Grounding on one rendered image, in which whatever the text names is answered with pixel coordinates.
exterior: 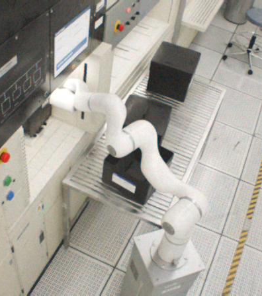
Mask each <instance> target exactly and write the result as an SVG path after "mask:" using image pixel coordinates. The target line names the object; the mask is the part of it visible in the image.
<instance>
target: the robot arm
mask: <svg viewBox="0 0 262 296"><path fill-rule="evenodd" d="M45 101H46V103H48V104H51V105H53V106H58V107H60V108H63V109H65V110H67V111H69V112H73V113H74V112H75V111H76V110H79V111H82V112H92V113H97V114H104V115H105V117H106V119H107V128H106V134H105V146H106V148H107V151H108V152H109V153H110V154H111V155H112V156H114V157H117V158H121V157H125V156H127V155H128V154H129V153H131V152H133V151H134V150H135V149H137V148H140V150H141V152H142V159H141V164H140V168H141V171H142V173H143V175H144V176H145V177H146V179H147V180H148V181H149V183H150V184H151V185H152V186H153V187H154V188H156V189H157V190H159V191H160V192H163V193H166V194H173V195H175V196H177V197H178V198H179V199H180V200H179V201H178V202H176V203H175V204H174V205H172V206H171V207H170V208H169V209H168V210H167V211H166V212H165V213H164V214H163V216H162V218H161V226H162V228H163V230H165V231H164V233H163V236H161V237H159V238H157V239H155V240H154V242H153V243H152V246H151V249H150V254H151V257H152V260H153V261H154V262H155V263H156V264H157V266H159V267H160V268H163V269H166V270H177V269H179V268H181V267H183V266H184V265H185V263H186V262H187V260H188V258H189V251H188V249H187V247H186V245H187V243H188V241H189V239H190V237H191V235H192V229H193V226H194V225H195V224H196V223H197V222H198V221H199V220H200V219H202V218H203V217H204V216H205V215H206V213H207V212H208V209H209V202H208V199H207V197H206V196H205V195H204V194H203V193H202V192H200V191H199V190H197V189H196V188H194V187H192V186H190V185H188V184H186V183H185V182H183V181H181V180H179V179H178V178H177V177H176V176H175V175H174V174H173V173H172V172H171V171H170V169H169V168H168V166H167V165H166V164H165V162H164V161H163V159H162V158H161V156H160V154H159V151H158V147H157V132H156V130H155V128H154V127H153V125H152V124H151V123H149V122H147V121H145V120H138V121H136V122H133V123H132V124H130V125H129V126H126V127H125V128H124V129H122V127H123V124H124V121H125V119H126V107H125V105H124V103H123V101H122V100H121V99H120V98H119V97H118V96H116V95H115V94H111V93H99V92H90V89H89V87H88V85H87V84H86V83H85V82H84V81H82V80H81V79H68V80H67V81H66V82H65V83H64V85H63V87H62V89H56V90H55V91H54V92H53V93H52V94H51V95H50V96H49V97H48V98H47V99H46V100H45Z"/></svg>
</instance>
